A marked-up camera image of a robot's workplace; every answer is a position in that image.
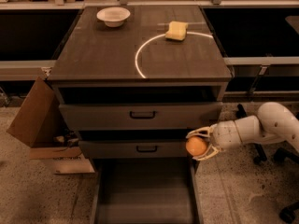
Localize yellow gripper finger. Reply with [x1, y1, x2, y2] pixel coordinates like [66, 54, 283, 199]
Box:
[186, 126, 213, 139]
[192, 144, 221, 161]

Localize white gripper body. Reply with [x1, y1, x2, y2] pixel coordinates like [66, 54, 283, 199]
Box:
[211, 121, 242, 150]

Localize orange fruit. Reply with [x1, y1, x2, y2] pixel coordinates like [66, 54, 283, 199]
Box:
[186, 136, 207, 156]

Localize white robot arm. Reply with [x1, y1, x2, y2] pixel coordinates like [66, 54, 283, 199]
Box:
[186, 102, 299, 161]

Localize top grey drawer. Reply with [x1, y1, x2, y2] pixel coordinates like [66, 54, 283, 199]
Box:
[59, 102, 222, 131]

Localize bottom grey open drawer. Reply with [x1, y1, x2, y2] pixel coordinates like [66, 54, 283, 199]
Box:
[90, 158, 204, 224]

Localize grey drawer cabinet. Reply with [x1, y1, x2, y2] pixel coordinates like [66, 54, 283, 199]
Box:
[47, 5, 233, 224]

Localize middle grey drawer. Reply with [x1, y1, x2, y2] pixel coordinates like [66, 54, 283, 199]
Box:
[78, 137, 210, 160]

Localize black office chair base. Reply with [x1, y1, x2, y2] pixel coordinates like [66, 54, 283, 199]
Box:
[273, 147, 299, 224]

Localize yellow sponge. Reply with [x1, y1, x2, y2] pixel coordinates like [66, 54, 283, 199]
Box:
[165, 21, 188, 41]

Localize white ceramic bowl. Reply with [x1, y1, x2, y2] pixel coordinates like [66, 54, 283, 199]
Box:
[96, 7, 131, 28]

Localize brown cardboard box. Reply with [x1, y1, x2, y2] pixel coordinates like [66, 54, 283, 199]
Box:
[7, 78, 94, 175]

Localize black middle drawer handle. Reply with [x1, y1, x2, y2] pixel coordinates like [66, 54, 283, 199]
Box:
[136, 146, 158, 153]

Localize black drawer handle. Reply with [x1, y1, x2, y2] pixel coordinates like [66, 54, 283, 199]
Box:
[136, 146, 158, 153]
[129, 111, 156, 119]

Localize black top drawer handle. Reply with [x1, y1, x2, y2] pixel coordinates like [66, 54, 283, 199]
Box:
[129, 111, 156, 119]

